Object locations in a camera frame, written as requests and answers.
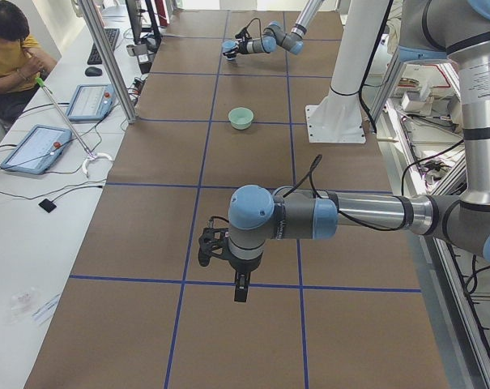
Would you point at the far teach pendant tablet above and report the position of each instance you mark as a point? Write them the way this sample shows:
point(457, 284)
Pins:
point(90, 102)

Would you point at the light blue plastic cup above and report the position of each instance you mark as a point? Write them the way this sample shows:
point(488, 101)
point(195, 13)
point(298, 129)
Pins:
point(228, 45)

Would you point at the black computer mouse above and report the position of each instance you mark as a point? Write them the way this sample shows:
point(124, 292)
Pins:
point(93, 71)

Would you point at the near teach pendant tablet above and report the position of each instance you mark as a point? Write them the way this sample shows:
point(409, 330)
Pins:
point(38, 150)

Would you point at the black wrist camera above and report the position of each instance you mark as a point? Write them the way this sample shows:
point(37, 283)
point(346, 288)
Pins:
point(213, 243)
point(243, 34)

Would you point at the brown paper table mat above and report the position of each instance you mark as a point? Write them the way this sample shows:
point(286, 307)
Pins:
point(138, 311)

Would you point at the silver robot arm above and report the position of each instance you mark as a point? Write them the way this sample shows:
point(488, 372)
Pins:
point(431, 32)
point(272, 36)

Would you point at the green handled reacher grabber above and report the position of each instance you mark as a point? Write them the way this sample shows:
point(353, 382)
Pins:
point(90, 154)

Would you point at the aluminium frame post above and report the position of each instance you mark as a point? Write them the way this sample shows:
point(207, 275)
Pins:
point(95, 26)

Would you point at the mint green bowl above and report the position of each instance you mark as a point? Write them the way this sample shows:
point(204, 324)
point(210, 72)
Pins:
point(240, 118)

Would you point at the clear plastic bag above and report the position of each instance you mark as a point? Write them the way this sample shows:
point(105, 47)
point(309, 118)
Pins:
point(23, 304)

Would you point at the teach pendant tablet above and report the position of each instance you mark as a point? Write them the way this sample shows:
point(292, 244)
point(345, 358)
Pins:
point(90, 102)
point(38, 150)

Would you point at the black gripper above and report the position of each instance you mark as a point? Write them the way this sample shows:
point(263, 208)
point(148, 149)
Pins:
point(235, 49)
point(241, 266)

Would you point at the person in yellow shirt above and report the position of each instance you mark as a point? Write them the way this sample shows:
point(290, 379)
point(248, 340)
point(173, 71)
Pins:
point(22, 62)

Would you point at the small black square pad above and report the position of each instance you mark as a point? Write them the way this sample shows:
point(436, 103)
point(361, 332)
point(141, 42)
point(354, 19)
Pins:
point(47, 205)

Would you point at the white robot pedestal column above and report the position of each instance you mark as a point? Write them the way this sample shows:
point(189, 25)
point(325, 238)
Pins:
point(338, 118)

